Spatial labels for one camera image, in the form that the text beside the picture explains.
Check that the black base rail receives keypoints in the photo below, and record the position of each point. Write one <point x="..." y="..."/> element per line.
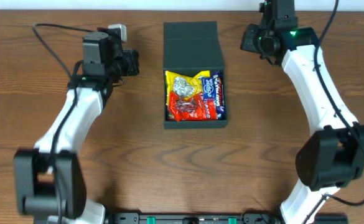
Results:
<point x="135" y="218"/>

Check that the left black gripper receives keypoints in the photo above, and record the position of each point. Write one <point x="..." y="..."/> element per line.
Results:
<point x="131" y="62"/>

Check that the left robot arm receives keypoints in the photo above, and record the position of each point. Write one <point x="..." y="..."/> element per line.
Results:
<point x="48" y="178"/>

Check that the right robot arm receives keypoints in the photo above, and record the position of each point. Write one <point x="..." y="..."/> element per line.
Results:
<point x="333" y="156"/>

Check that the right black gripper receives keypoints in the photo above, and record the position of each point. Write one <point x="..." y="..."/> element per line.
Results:
<point x="250" y="38"/>

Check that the purple Dairy Milk bar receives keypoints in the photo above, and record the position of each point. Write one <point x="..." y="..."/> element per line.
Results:
<point x="218" y="98"/>

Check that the dark green box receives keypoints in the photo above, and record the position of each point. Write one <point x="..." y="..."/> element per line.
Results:
<point x="192" y="47"/>

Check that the red Haribo candy bag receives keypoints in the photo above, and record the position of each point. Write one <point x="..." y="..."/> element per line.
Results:
<point x="193" y="109"/>

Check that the blue Eclipse mint box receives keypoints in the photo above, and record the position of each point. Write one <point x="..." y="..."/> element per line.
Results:
<point x="208" y="88"/>

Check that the yellow snack bag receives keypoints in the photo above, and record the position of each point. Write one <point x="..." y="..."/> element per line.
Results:
<point x="184" y="86"/>

